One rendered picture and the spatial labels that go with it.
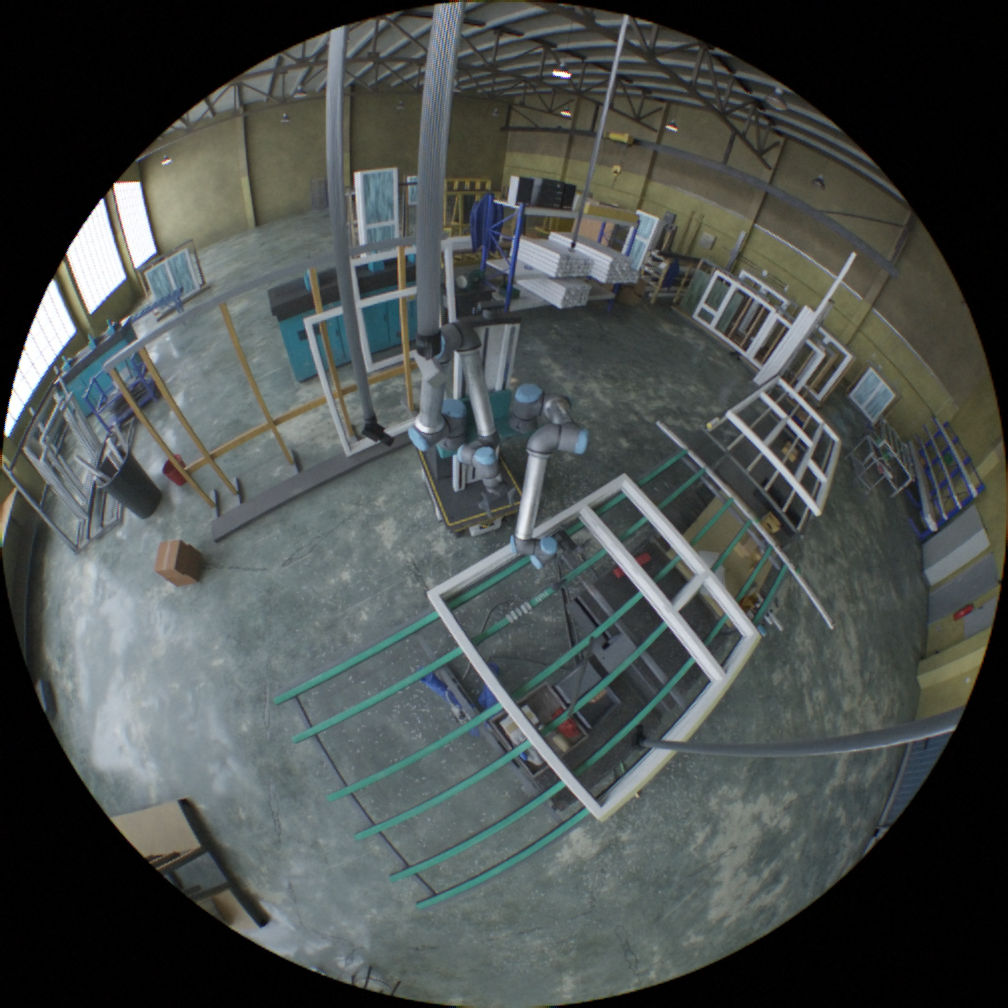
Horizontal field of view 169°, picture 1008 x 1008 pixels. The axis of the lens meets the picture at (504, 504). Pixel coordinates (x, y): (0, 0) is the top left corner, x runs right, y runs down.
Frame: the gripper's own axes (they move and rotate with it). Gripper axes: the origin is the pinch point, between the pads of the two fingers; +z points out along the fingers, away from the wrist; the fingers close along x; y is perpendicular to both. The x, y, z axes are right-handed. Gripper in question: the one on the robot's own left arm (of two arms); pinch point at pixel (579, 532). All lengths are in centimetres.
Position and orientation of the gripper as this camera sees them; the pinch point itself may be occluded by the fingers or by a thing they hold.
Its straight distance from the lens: 198.8
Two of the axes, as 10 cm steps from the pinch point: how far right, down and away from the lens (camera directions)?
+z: 8.1, -4.4, 3.9
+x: 5.8, 7.2, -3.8
